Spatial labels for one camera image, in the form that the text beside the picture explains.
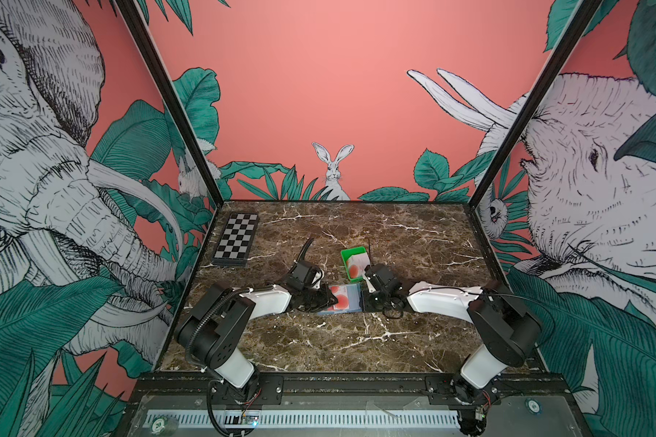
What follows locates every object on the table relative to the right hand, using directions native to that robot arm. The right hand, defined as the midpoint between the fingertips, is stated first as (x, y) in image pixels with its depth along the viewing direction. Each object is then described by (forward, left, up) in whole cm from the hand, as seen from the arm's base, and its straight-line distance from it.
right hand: (357, 301), depth 90 cm
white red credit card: (+3, +5, -1) cm, 6 cm away
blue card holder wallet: (-2, +1, +1) cm, 2 cm away
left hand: (+1, +6, +1) cm, 6 cm away
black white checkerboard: (+22, +46, +3) cm, 51 cm away
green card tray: (+19, +3, +1) cm, 19 cm away
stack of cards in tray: (+13, 0, +2) cm, 13 cm away
